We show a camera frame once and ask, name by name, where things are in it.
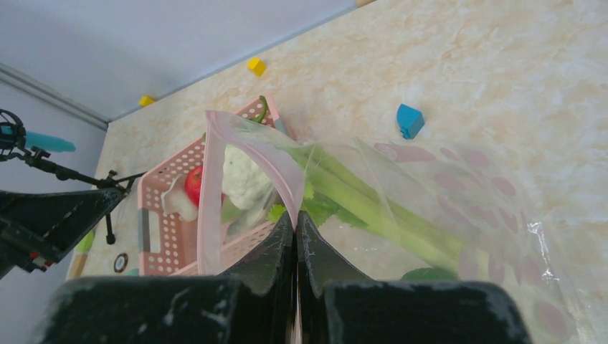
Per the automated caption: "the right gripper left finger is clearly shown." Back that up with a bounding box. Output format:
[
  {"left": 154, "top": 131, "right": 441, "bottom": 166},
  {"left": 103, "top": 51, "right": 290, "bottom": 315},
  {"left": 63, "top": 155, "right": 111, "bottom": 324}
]
[{"left": 222, "top": 213, "right": 295, "bottom": 343}]

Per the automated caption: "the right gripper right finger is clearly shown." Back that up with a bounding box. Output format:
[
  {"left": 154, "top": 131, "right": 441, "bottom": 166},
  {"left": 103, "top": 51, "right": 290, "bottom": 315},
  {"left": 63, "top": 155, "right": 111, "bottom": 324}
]
[{"left": 295, "top": 211, "right": 371, "bottom": 343}]

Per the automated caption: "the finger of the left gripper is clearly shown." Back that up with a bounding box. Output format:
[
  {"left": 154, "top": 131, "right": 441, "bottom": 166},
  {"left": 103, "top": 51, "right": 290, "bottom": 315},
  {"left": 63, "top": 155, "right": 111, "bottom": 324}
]
[{"left": 1, "top": 188, "right": 123, "bottom": 277}]

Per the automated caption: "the green celery stalk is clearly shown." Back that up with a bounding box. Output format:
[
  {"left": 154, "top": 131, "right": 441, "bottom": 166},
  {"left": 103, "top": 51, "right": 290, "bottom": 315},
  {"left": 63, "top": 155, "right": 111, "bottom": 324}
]
[{"left": 280, "top": 144, "right": 482, "bottom": 279}]

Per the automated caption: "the clear pink zip bag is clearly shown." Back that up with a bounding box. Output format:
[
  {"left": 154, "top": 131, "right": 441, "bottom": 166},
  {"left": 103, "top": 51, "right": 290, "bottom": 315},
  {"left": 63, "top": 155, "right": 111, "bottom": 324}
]
[{"left": 197, "top": 111, "right": 607, "bottom": 343}]

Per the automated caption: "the green bell pepper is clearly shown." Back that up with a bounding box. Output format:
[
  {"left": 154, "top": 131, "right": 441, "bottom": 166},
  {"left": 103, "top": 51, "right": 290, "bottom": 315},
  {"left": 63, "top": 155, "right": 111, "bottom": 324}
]
[{"left": 401, "top": 267, "right": 459, "bottom": 282}]

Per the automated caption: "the green and wood stick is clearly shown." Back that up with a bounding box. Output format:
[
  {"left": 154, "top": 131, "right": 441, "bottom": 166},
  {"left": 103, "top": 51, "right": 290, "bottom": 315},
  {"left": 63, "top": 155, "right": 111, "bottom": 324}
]
[{"left": 67, "top": 229, "right": 95, "bottom": 279}]

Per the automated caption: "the small round badge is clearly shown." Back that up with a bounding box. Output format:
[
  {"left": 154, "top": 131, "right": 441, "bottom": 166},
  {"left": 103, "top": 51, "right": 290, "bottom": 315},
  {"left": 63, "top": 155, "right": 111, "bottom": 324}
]
[{"left": 113, "top": 253, "right": 128, "bottom": 273}]

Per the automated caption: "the teal silicone tool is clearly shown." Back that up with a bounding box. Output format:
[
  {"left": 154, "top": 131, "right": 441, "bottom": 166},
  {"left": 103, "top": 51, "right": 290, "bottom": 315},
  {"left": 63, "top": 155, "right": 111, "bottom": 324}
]
[{"left": 126, "top": 268, "right": 140, "bottom": 276}]

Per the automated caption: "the pink plastic basket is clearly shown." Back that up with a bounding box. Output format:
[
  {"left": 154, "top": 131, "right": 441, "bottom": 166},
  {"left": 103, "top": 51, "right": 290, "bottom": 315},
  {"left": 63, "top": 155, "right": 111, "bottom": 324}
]
[{"left": 136, "top": 93, "right": 295, "bottom": 277}]

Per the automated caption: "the white cauliflower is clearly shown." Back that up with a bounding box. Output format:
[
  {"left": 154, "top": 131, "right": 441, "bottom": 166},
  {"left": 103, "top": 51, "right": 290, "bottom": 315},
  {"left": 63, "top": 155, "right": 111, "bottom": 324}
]
[{"left": 222, "top": 145, "right": 272, "bottom": 210}]

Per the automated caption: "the grey toy fish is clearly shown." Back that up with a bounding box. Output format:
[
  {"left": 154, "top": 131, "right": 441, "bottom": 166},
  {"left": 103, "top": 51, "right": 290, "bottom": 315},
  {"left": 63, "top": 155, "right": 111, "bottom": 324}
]
[{"left": 161, "top": 174, "right": 198, "bottom": 222}]

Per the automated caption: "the blue toy block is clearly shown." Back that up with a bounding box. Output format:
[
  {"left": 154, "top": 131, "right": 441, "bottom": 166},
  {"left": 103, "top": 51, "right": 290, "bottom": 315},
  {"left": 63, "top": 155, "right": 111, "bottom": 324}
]
[{"left": 396, "top": 104, "right": 425, "bottom": 140}]

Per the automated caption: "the yellow cube near basket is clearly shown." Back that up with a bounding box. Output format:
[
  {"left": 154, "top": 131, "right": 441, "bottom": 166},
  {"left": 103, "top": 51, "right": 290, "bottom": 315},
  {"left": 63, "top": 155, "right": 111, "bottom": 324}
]
[{"left": 247, "top": 57, "right": 267, "bottom": 77}]

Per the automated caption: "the wooden cork cylinder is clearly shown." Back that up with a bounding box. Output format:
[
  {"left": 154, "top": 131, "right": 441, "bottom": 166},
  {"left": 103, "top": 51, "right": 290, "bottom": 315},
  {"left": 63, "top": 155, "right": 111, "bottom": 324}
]
[{"left": 355, "top": 0, "right": 375, "bottom": 8}]

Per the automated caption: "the yellow cube at wall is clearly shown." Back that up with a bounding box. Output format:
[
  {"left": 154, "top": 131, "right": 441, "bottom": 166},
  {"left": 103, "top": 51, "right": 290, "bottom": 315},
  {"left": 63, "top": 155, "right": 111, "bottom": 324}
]
[{"left": 138, "top": 95, "right": 155, "bottom": 108}]

